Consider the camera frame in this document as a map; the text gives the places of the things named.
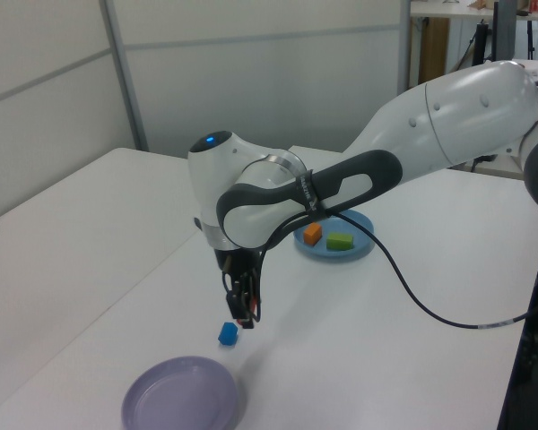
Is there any orange block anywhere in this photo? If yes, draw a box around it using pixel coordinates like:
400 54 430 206
303 222 324 246

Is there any blue block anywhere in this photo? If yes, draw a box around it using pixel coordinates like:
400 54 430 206
218 321 239 347

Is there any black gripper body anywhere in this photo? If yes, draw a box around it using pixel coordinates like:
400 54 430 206
212 247 264 277

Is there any wooden cabinet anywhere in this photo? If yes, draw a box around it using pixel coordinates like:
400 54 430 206
419 17 450 86

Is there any purple plate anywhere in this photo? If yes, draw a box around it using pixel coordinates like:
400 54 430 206
120 356 239 430

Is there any green block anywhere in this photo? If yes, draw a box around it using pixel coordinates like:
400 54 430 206
325 231 356 252

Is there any red cylinder block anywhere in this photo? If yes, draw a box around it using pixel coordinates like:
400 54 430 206
235 293 259 326

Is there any black metal frame post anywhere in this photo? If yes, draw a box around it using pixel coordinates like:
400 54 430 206
497 219 538 430

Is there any blue plate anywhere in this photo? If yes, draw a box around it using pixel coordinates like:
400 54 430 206
293 209 376 265

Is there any white background desk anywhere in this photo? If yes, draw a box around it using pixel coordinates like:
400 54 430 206
410 0 538 22

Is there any grey partition post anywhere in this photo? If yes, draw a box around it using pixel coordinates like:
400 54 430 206
99 0 150 152
396 0 414 96

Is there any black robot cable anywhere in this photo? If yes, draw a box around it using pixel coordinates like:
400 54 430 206
256 209 538 331

